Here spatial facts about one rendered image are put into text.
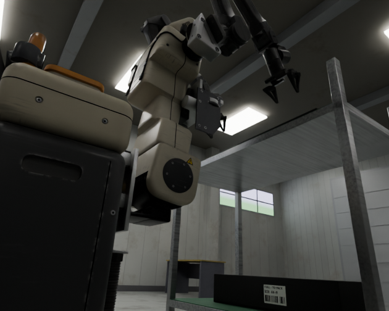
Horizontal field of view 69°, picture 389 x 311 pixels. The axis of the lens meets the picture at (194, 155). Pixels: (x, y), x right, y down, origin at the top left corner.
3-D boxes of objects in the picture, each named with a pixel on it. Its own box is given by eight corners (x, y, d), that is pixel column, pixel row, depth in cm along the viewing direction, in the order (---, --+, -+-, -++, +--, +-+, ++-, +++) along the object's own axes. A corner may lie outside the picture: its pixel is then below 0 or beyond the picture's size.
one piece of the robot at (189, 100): (186, 123, 87) (190, 66, 95) (146, 150, 108) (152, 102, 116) (226, 138, 95) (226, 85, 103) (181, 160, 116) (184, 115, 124)
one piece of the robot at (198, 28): (195, 36, 84) (201, 12, 89) (186, 45, 88) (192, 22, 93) (221, 54, 89) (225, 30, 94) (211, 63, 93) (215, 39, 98)
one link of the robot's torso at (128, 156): (105, 228, 69) (120, 137, 79) (76, 236, 91) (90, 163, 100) (194, 239, 83) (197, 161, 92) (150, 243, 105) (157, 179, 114)
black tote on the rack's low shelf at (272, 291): (213, 302, 122) (213, 273, 126) (242, 301, 131) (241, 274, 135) (343, 324, 78) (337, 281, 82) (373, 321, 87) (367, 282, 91)
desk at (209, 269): (188, 292, 661) (189, 261, 687) (225, 298, 560) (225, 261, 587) (163, 292, 626) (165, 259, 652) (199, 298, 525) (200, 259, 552)
